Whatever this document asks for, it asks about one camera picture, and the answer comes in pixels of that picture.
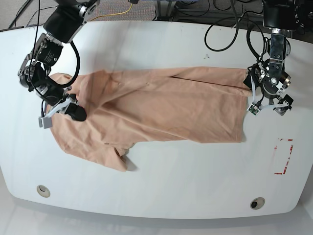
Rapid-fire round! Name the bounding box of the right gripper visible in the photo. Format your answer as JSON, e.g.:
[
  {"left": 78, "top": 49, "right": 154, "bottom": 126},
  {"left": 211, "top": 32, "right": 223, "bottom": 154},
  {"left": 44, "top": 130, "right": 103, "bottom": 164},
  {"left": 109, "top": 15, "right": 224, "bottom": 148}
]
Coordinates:
[{"left": 18, "top": 61, "right": 87, "bottom": 122}]

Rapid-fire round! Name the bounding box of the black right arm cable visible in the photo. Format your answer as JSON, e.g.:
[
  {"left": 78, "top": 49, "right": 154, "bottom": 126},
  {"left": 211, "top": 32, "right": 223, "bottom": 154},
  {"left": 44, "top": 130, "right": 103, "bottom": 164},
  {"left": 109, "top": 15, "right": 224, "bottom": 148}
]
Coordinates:
[{"left": 46, "top": 40, "right": 81, "bottom": 89}]

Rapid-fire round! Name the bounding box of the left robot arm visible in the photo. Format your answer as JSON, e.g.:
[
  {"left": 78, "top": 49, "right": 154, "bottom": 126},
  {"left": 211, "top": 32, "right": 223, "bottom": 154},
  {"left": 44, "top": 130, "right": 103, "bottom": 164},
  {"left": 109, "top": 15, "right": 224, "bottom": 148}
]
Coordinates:
[{"left": 244, "top": 0, "right": 296, "bottom": 116}]

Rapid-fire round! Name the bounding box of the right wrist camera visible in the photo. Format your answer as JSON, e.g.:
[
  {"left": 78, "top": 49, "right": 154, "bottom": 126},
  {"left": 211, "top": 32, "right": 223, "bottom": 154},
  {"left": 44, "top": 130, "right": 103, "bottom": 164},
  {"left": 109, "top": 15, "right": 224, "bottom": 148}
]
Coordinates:
[{"left": 39, "top": 117, "right": 52, "bottom": 129}]

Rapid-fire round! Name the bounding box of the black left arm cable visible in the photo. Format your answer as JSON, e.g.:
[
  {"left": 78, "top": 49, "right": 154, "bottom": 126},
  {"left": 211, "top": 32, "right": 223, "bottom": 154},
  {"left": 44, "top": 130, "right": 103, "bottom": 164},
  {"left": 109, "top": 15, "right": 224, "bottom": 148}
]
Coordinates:
[{"left": 204, "top": 0, "right": 265, "bottom": 62}]

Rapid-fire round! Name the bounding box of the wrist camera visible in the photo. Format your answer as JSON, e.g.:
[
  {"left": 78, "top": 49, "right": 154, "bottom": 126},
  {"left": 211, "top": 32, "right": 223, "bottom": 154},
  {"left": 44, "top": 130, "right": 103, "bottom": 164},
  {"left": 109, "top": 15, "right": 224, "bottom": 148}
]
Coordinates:
[
  {"left": 39, "top": 117, "right": 52, "bottom": 129},
  {"left": 247, "top": 103, "right": 261, "bottom": 116}
]

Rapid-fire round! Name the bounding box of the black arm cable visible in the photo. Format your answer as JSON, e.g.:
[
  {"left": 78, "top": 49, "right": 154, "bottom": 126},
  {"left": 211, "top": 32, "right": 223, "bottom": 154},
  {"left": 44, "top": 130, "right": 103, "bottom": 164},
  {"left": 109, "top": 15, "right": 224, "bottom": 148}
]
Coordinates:
[
  {"left": 46, "top": 40, "right": 81, "bottom": 89},
  {"left": 204, "top": 0, "right": 265, "bottom": 62}
]

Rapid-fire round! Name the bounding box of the right table grommet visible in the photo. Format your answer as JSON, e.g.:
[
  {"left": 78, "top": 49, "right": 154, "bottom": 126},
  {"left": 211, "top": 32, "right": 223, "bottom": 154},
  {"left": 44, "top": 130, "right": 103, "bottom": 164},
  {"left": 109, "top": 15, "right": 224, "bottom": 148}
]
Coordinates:
[{"left": 250, "top": 197, "right": 265, "bottom": 210}]

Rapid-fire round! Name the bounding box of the table grommet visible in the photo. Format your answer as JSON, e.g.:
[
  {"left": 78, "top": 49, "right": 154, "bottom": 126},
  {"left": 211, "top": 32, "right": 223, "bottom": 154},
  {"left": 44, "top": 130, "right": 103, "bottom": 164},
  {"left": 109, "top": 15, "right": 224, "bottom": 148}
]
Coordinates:
[
  {"left": 37, "top": 185, "right": 51, "bottom": 198},
  {"left": 250, "top": 197, "right": 265, "bottom": 210}
]

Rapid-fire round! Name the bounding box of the yellow cable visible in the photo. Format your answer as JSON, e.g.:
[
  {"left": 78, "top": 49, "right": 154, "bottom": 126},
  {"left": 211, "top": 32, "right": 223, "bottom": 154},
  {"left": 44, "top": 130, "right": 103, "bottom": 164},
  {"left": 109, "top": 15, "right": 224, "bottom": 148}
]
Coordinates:
[{"left": 90, "top": 5, "right": 134, "bottom": 22}]

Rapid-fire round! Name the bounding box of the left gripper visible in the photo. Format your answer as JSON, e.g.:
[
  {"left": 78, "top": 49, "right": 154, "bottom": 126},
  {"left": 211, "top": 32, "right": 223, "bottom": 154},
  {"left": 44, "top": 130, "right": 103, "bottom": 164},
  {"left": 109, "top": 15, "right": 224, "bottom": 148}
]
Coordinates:
[{"left": 243, "top": 65, "right": 294, "bottom": 115}]

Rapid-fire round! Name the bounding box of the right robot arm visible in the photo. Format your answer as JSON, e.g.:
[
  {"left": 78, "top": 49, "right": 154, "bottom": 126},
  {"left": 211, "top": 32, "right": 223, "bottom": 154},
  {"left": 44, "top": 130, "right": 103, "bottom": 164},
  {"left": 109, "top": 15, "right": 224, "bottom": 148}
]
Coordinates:
[{"left": 18, "top": 0, "right": 100, "bottom": 129}]

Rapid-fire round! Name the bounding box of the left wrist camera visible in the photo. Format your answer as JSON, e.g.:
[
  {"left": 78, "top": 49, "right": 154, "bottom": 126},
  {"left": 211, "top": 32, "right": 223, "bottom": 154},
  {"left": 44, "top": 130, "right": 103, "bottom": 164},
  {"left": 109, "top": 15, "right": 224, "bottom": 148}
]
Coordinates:
[{"left": 247, "top": 103, "right": 261, "bottom": 116}]

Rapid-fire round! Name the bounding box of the red tape rectangle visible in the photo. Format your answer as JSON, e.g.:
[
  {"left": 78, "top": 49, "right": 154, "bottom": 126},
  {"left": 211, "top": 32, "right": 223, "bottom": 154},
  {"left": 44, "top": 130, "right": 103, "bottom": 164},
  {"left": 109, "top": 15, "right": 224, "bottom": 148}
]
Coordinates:
[{"left": 270, "top": 138, "right": 294, "bottom": 175}]

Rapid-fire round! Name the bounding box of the left table grommet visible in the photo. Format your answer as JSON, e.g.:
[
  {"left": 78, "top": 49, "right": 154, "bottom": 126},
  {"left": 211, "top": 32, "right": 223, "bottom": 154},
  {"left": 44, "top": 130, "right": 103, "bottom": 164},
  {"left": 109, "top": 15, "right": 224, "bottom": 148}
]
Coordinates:
[{"left": 37, "top": 185, "right": 51, "bottom": 198}]

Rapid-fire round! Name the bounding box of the peach t-shirt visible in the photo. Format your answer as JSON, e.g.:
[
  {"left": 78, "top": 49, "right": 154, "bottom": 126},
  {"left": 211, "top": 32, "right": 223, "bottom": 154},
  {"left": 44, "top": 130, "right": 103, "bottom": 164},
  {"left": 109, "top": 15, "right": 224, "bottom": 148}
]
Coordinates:
[{"left": 51, "top": 67, "right": 250, "bottom": 172}]

